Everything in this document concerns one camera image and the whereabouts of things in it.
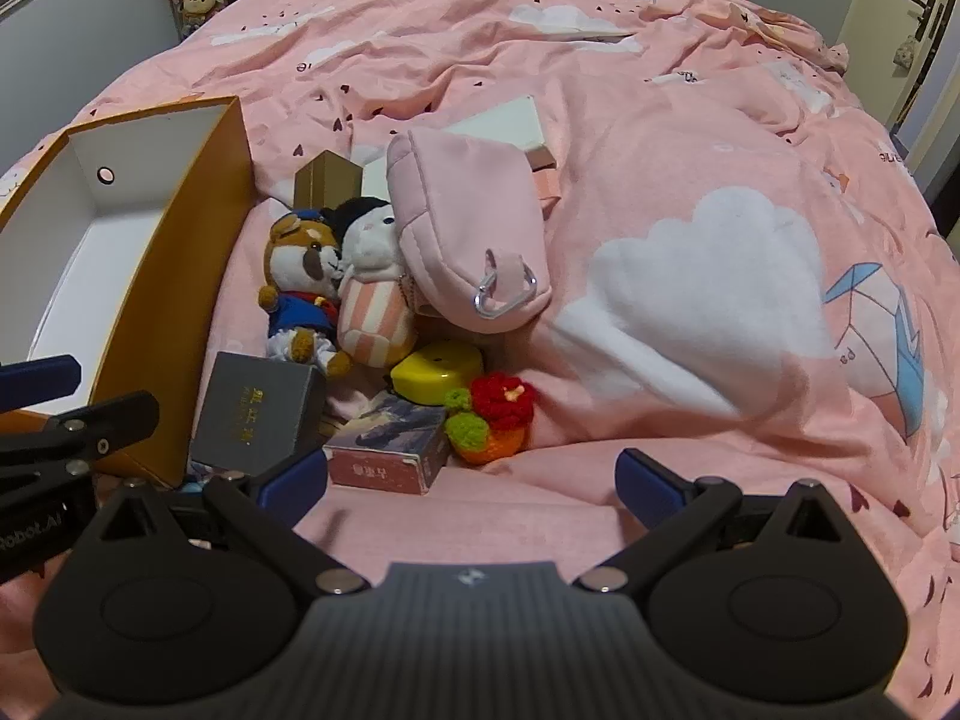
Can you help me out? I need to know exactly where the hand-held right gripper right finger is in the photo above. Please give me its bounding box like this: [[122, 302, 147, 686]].
[[574, 448, 848, 593]]

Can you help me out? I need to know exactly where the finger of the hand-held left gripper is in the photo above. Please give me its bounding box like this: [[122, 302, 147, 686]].
[[0, 390, 161, 482], [0, 355, 82, 415]]

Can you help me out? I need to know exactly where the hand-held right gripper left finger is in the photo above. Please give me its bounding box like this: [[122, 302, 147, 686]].
[[94, 446, 370, 595]]

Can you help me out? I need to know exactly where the dark grey box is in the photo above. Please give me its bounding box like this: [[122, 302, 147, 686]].
[[189, 351, 327, 475]]

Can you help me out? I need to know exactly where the picture-printed card box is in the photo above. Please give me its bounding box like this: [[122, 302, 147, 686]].
[[322, 392, 451, 496]]

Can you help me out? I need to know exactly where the crochet flower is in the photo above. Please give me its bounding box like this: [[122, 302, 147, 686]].
[[444, 373, 539, 464]]

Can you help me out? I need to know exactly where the yellow tape measure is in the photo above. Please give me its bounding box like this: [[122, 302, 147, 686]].
[[390, 340, 486, 400]]

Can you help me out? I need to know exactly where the white rabbit plush toy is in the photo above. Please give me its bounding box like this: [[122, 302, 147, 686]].
[[330, 197, 419, 368]]

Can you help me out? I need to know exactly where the orange and white cardboard box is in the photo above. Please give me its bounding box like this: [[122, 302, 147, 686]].
[[0, 95, 254, 488]]

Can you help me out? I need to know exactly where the fox plush toy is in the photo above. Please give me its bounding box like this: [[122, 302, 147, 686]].
[[259, 211, 353, 377]]

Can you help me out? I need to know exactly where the small brown cardboard box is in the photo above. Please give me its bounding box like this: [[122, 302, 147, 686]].
[[294, 150, 366, 211]]

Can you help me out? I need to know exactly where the pink zip pouch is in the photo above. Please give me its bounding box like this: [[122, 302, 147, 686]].
[[386, 127, 556, 331]]

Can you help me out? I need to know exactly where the pink cloud-print blanket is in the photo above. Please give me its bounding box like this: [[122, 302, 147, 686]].
[[0, 0, 960, 720]]

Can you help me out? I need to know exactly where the black door handle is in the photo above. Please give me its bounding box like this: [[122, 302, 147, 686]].
[[905, 0, 940, 40]]

